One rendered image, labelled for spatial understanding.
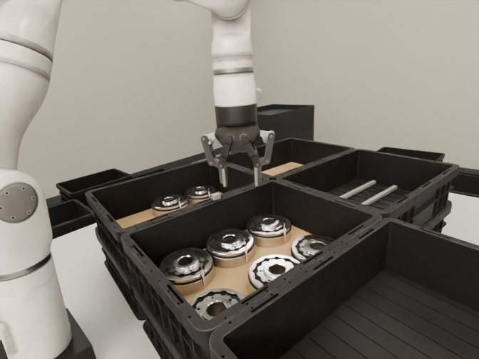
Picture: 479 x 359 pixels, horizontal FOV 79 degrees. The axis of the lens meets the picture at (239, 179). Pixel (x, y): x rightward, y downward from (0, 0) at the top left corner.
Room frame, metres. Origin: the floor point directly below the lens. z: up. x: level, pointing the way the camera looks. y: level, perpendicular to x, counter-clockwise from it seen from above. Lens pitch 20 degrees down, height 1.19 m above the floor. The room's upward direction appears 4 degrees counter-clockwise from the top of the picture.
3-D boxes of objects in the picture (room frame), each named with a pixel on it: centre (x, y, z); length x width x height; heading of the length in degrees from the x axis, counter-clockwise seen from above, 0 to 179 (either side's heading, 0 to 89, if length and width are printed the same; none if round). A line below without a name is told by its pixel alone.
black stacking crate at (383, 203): (0.72, -0.34, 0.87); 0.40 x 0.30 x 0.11; 127
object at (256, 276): (0.43, -0.05, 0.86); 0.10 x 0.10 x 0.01
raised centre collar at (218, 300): (0.35, 0.05, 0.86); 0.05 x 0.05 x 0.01
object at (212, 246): (0.54, 0.03, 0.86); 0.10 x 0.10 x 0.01
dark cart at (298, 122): (2.48, -0.30, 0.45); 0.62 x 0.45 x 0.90; 135
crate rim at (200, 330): (0.48, -0.02, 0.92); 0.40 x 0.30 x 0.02; 127
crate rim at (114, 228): (0.72, 0.16, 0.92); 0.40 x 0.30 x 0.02; 127
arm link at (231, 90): (0.55, -0.01, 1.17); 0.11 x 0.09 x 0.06; 172
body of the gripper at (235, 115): (0.54, 0.00, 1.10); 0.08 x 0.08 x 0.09
